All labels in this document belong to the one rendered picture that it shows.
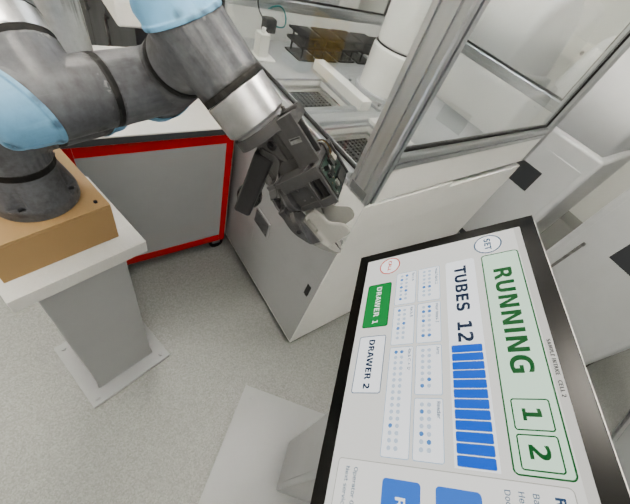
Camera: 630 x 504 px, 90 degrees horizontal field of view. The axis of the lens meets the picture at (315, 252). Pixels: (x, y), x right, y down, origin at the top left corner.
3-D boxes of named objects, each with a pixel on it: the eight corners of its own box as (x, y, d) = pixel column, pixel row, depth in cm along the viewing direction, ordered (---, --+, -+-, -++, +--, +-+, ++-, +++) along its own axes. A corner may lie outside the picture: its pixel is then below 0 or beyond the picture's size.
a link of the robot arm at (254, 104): (197, 120, 34) (229, 93, 40) (225, 155, 37) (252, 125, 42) (245, 84, 30) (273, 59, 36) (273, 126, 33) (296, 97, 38)
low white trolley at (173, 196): (106, 285, 146) (50, 141, 90) (75, 195, 171) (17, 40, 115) (225, 250, 177) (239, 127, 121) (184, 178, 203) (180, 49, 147)
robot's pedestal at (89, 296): (94, 409, 116) (1, 310, 60) (54, 349, 124) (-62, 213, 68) (170, 355, 135) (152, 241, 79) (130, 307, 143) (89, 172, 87)
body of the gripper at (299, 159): (340, 208, 38) (281, 118, 32) (286, 228, 42) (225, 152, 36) (351, 174, 43) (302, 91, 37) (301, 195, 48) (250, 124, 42)
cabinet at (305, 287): (286, 351, 151) (345, 245, 92) (202, 204, 193) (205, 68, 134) (412, 283, 202) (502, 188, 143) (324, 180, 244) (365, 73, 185)
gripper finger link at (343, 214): (366, 243, 46) (335, 194, 41) (332, 252, 49) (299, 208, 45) (369, 229, 48) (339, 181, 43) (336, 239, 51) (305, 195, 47)
